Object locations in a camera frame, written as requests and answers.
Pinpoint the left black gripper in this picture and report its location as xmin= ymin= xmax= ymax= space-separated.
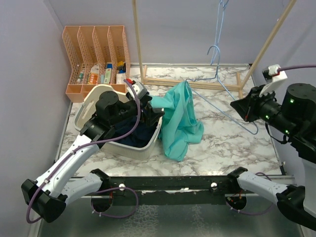
xmin=110 ymin=94 xmax=165 ymax=126

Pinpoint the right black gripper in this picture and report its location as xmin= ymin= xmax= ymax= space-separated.
xmin=231 ymin=83 xmax=298 ymax=136

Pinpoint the navy blue t shirt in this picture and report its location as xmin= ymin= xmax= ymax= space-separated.
xmin=114 ymin=117 xmax=158 ymax=148

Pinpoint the teal t shirt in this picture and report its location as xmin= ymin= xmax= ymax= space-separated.
xmin=151 ymin=81 xmax=204 ymax=161

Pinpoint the light blue wire hanger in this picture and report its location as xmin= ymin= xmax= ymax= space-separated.
xmin=208 ymin=0 xmax=229 ymax=65

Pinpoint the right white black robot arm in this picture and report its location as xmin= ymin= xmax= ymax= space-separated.
xmin=227 ymin=83 xmax=316 ymax=230

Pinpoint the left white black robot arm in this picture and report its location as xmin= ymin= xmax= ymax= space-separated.
xmin=21 ymin=91 xmax=164 ymax=224

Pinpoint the wooden clothes rack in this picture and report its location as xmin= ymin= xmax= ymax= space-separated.
xmin=130 ymin=0 xmax=299 ymax=99

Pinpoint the white blue box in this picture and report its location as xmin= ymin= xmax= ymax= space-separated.
xmin=117 ymin=71 xmax=126 ymax=84

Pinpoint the yellow black sponge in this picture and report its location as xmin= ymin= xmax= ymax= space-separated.
xmin=117 ymin=61 xmax=124 ymax=71

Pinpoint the green white box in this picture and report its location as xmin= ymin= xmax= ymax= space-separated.
xmin=104 ymin=63 xmax=114 ymax=84

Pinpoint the cream plastic laundry basket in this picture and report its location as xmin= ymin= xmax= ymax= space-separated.
xmin=74 ymin=84 xmax=162 ymax=160

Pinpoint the orange white packet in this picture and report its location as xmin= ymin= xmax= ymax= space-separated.
xmin=87 ymin=64 xmax=100 ymax=84

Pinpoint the orange plastic file organizer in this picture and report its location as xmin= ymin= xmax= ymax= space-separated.
xmin=62 ymin=26 xmax=130 ymax=103

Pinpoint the small bottle in organizer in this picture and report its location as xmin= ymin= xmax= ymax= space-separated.
xmin=76 ymin=71 xmax=85 ymax=84

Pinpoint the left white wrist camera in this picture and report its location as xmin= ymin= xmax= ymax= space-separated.
xmin=132 ymin=81 xmax=148 ymax=99

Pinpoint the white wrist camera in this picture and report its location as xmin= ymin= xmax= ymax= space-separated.
xmin=132 ymin=81 xmax=148 ymax=99
xmin=259 ymin=64 xmax=288 ymax=97

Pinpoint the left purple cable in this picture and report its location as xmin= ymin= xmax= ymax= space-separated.
xmin=26 ymin=79 xmax=142 ymax=224

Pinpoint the purple cable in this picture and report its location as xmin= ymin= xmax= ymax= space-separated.
xmin=26 ymin=79 xmax=142 ymax=224
xmin=226 ymin=64 xmax=316 ymax=216

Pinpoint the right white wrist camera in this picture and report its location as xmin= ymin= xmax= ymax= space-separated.
xmin=259 ymin=64 xmax=288 ymax=97

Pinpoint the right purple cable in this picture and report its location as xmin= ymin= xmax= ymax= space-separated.
xmin=226 ymin=64 xmax=316 ymax=216

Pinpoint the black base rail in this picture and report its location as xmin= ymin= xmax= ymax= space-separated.
xmin=91 ymin=169 xmax=241 ymax=206

